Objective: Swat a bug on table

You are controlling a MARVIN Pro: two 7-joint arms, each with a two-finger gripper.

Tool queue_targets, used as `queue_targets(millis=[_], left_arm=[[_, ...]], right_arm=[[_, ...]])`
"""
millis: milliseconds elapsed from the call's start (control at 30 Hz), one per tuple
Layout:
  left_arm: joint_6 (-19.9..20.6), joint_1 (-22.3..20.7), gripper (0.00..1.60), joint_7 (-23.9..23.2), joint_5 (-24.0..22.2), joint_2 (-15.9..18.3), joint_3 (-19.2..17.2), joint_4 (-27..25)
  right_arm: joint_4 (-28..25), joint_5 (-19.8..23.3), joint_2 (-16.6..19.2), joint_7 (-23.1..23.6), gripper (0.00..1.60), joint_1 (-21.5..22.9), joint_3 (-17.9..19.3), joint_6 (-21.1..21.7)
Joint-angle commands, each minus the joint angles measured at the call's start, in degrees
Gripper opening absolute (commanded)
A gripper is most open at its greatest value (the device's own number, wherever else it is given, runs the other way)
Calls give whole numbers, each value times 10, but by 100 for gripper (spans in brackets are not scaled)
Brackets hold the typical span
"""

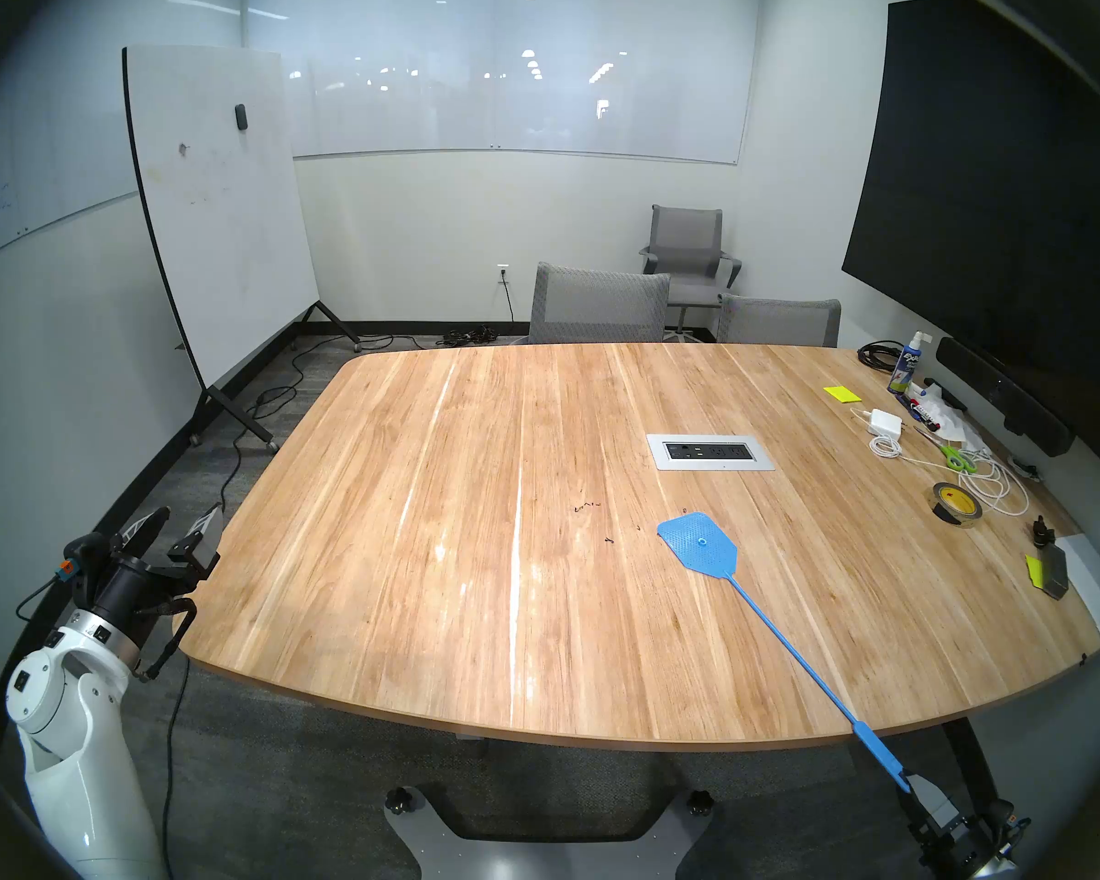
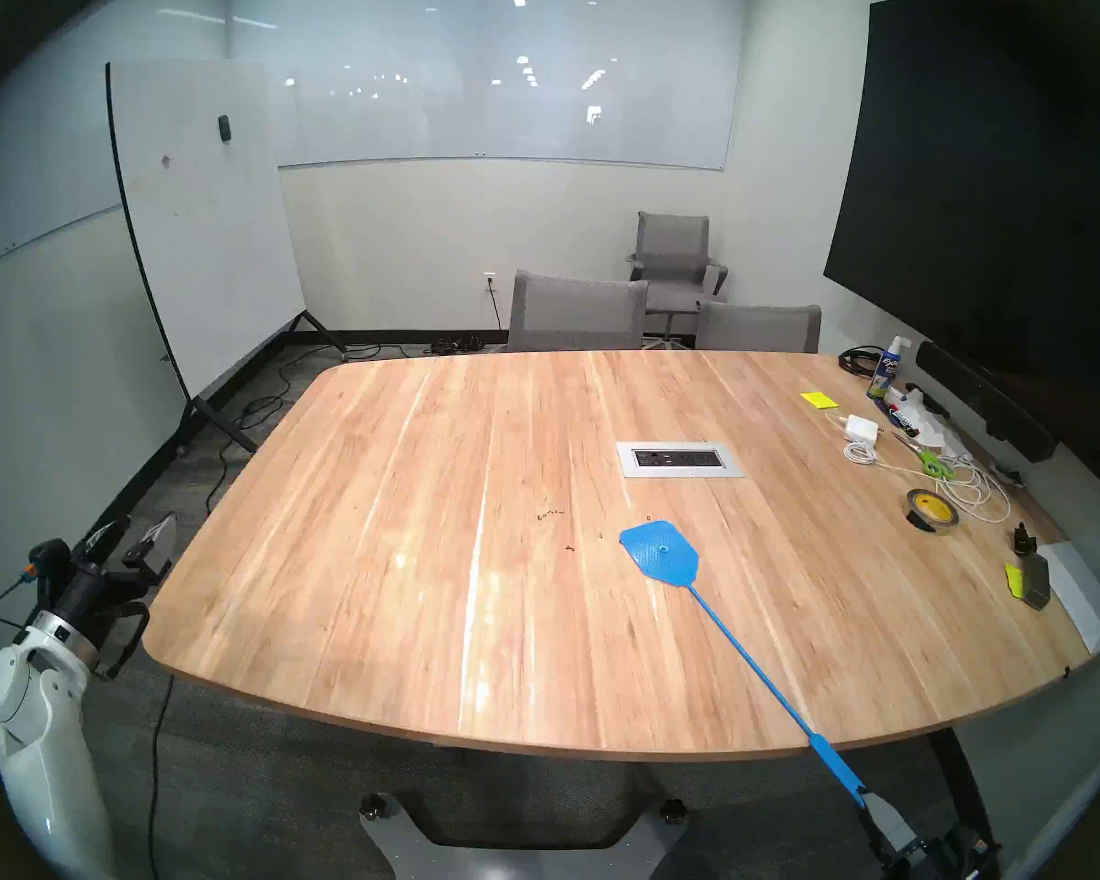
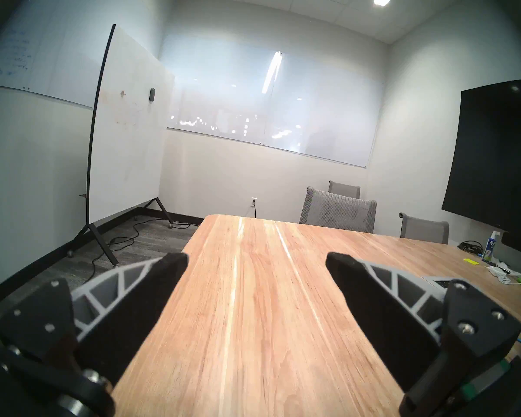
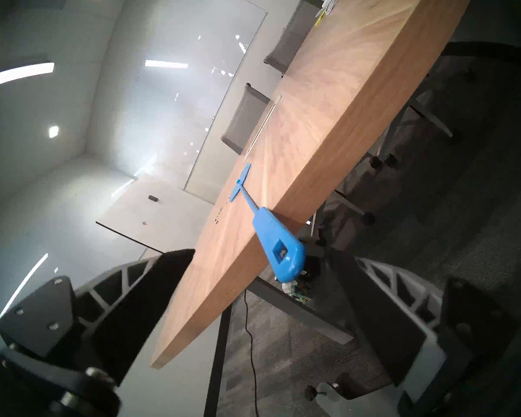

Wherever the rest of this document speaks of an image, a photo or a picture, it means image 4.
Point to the blue plastic fly swatter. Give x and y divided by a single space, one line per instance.
271 229

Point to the linear ceiling light strip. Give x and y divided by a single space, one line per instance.
17 75

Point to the silver table power outlet box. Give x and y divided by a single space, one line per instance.
262 127

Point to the glass wall board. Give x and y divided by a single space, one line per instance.
199 94

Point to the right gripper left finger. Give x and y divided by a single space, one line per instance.
126 316

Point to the yellow sticky note pad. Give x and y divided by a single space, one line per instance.
320 18

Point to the square recessed ceiling light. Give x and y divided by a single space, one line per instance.
53 131

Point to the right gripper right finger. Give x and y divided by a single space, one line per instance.
386 325

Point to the grey mesh office chair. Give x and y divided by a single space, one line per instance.
243 120
293 34

